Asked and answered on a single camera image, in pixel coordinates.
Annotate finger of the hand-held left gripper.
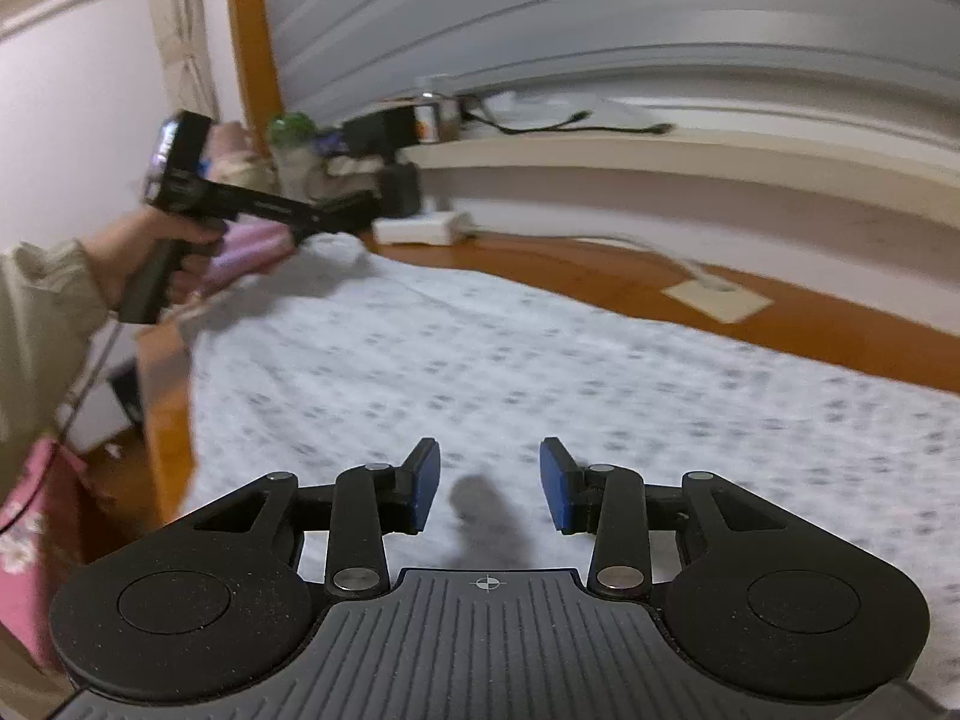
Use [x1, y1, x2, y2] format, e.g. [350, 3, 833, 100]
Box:
[289, 191, 381, 249]

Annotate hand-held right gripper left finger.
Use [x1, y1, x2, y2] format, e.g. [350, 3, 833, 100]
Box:
[166, 436, 442, 602]

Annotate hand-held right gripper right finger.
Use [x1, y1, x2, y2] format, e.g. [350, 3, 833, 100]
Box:
[538, 436, 812, 602]

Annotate white patterned pajama pants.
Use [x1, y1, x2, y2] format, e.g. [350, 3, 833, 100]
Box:
[176, 232, 960, 720]

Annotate person's left hand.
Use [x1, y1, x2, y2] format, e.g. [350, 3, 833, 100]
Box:
[79, 208, 226, 310]

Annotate black plug adapter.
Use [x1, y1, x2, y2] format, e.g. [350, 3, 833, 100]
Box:
[379, 161, 425, 220]

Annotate green-lid bottle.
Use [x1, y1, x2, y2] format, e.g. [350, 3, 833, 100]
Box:
[268, 111, 320, 201]

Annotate white power strip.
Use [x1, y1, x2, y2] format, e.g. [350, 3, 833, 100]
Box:
[373, 211, 481, 247]

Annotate black power adapter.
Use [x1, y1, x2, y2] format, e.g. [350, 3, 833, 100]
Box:
[341, 105, 421, 160]

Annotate pink tissue pack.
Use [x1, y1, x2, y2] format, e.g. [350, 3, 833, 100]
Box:
[199, 221, 295, 295]

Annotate clear bottle with orange label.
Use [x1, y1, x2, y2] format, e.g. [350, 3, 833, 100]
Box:
[415, 75, 463, 145]

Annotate beige curtain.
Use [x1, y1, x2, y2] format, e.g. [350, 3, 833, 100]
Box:
[146, 0, 223, 122]

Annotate beige paper note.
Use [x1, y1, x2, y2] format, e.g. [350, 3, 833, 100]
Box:
[664, 277, 775, 326]

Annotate grey window blind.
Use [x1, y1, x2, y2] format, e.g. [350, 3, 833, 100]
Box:
[259, 0, 960, 125]

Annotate beige window sill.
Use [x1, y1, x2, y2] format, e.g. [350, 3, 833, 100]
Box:
[397, 127, 960, 260]

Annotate wooden window frame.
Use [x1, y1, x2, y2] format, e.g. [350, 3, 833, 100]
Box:
[223, 0, 287, 160]

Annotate short black cable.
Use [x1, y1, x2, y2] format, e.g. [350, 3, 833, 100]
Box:
[461, 94, 595, 138]

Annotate white cable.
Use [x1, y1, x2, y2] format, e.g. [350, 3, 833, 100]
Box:
[576, 236, 740, 295]

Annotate long black cable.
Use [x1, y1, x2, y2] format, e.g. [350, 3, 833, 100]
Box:
[517, 122, 677, 140]

